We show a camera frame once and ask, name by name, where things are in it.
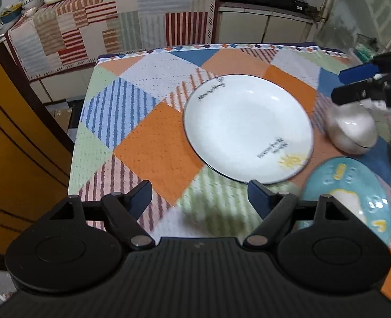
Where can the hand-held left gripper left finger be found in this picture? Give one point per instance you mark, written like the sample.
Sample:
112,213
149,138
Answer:
144,196

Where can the white bowl with dark rim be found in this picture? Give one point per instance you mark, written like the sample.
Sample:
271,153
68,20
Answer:
351,129

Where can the white kitchen cabinet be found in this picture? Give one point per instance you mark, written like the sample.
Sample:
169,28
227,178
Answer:
281,26

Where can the patchwork tablecloth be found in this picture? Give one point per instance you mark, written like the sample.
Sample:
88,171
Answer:
149,149

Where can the striped counter cloth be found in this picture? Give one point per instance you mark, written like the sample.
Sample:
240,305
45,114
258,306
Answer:
116,26

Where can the blue bowl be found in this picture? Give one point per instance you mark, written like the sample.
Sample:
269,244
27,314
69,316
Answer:
11,16

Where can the teal plate with cloud print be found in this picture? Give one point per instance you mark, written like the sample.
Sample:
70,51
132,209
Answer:
354,179

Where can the white plate with sun print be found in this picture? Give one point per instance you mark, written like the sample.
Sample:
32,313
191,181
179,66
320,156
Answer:
245,129

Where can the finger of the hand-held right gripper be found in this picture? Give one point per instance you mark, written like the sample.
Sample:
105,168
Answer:
357,73
357,91

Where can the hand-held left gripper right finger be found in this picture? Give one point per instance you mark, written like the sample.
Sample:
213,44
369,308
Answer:
256,194

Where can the yellow wooden cabinet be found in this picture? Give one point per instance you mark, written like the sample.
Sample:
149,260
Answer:
19,159

